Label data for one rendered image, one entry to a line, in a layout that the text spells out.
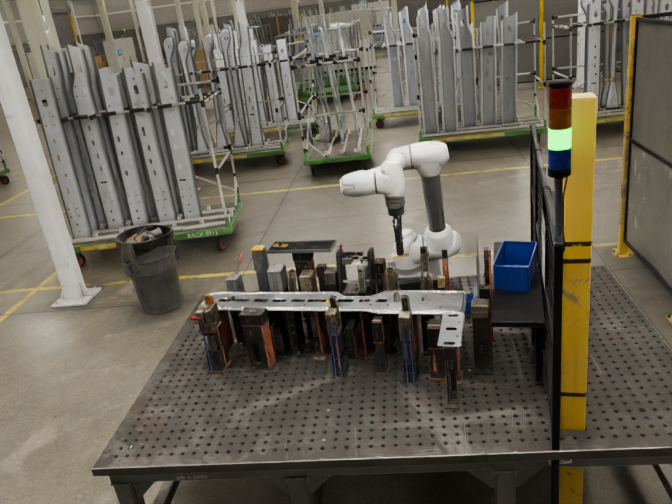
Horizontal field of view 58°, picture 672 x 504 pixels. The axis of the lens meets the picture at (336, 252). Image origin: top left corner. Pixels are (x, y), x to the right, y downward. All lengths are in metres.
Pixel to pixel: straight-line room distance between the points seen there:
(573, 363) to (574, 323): 0.17
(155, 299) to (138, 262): 0.38
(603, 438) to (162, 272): 3.95
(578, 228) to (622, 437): 0.88
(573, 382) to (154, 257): 3.82
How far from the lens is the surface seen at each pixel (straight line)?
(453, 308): 2.90
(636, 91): 5.45
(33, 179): 6.16
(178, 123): 6.96
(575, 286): 2.35
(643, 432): 2.73
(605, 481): 3.54
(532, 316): 2.77
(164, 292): 5.61
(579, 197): 2.22
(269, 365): 3.14
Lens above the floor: 2.38
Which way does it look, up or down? 22 degrees down
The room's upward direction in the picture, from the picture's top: 8 degrees counter-clockwise
